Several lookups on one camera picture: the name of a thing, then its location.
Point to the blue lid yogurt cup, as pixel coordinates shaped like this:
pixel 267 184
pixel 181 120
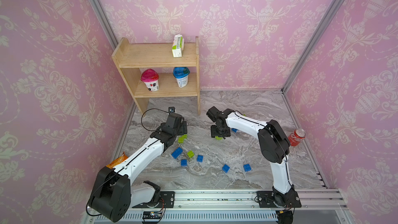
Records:
pixel 182 76

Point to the orange snack bag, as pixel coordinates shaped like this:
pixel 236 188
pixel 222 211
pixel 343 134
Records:
pixel 117 161

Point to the aluminium front rail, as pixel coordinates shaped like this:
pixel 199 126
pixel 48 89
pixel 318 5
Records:
pixel 227 206

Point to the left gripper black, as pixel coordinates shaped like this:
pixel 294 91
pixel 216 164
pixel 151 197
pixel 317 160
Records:
pixel 183 128

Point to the green white carton box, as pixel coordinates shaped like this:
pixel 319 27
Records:
pixel 178 46

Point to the wooden two-tier shelf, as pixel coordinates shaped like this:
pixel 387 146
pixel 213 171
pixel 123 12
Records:
pixel 129 59

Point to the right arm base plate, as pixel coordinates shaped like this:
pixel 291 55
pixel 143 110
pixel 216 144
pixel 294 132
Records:
pixel 270 199

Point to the blue small lego front-right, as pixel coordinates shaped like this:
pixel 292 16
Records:
pixel 247 168

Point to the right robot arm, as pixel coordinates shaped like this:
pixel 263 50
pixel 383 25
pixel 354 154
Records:
pixel 274 146

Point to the pink lid yogurt cup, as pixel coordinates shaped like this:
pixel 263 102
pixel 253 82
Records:
pixel 151 80

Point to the blue small lego front-centre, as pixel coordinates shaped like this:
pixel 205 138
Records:
pixel 226 168

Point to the green lego pair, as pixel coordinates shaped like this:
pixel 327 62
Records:
pixel 182 138

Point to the blue large lego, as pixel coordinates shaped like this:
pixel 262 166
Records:
pixel 176 153

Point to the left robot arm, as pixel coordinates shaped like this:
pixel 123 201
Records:
pixel 113 192

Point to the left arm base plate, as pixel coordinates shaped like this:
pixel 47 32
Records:
pixel 165 199

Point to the blue small lego front-left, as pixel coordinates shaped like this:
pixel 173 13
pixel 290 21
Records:
pixel 184 163

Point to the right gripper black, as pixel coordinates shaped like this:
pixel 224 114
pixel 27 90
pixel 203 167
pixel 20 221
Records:
pixel 214 134

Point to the green small lego centre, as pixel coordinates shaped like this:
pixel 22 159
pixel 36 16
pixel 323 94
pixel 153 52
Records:
pixel 190 154

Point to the blue small lego middle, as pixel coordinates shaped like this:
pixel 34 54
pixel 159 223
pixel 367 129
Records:
pixel 200 158

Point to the red soda can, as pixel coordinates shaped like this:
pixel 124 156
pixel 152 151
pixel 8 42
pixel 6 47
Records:
pixel 297 136

